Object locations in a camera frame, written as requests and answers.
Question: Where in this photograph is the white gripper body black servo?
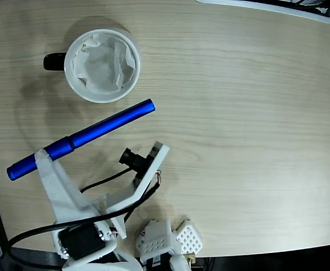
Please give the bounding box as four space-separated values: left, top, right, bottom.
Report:
51 216 117 262

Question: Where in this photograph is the blue metal pen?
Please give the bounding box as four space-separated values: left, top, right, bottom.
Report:
6 98 156 181

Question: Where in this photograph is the crumpled white tissue paper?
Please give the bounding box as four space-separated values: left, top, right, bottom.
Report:
73 33 136 95

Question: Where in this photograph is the white flat panel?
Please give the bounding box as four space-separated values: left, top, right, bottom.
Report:
195 0 330 25

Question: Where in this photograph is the black device with white marks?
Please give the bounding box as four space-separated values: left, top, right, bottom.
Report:
274 0 330 14

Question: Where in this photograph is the black camera cable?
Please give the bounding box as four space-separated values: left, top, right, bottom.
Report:
6 168 161 269

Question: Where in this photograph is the black wrist camera white mount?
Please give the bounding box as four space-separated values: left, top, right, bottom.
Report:
95 141 170 241

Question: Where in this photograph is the white mug black handle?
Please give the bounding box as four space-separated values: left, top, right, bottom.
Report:
43 28 142 104

